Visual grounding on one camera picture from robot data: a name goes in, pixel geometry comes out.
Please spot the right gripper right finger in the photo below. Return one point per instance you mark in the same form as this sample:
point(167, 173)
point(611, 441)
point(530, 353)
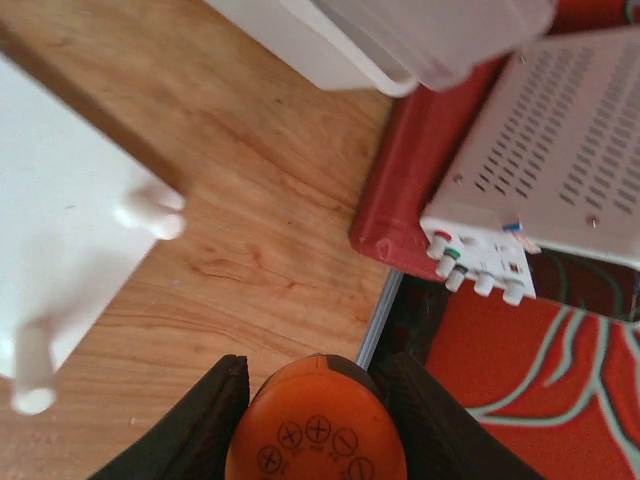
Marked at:
point(441, 439)

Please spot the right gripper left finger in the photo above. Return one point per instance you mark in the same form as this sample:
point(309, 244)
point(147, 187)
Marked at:
point(191, 441)

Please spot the orange black screwdriver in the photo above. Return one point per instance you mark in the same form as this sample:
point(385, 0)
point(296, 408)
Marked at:
point(320, 417)

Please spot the white peg fixture board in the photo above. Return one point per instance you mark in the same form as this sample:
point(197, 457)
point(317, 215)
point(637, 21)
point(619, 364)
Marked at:
point(78, 216)

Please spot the white bench power supply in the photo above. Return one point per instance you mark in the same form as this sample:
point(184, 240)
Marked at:
point(550, 165)

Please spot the red mat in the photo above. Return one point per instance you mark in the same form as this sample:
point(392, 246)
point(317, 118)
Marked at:
point(424, 133)

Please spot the white lidded toolbox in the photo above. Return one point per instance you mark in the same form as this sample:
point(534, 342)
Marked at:
point(390, 46)

